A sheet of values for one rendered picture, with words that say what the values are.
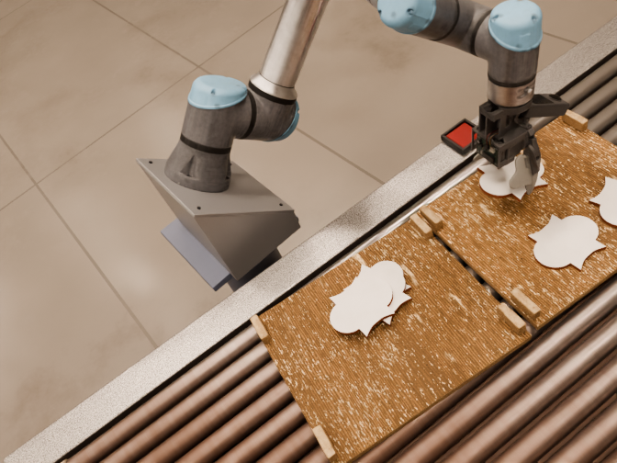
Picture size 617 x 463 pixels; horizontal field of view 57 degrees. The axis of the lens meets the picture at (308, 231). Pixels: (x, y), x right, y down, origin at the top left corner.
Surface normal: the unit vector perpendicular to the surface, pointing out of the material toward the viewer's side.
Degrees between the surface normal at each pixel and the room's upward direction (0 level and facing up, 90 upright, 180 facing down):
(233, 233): 90
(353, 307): 0
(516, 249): 0
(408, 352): 0
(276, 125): 96
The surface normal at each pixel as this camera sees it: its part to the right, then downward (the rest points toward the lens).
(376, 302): -0.27, -0.59
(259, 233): 0.62, 0.50
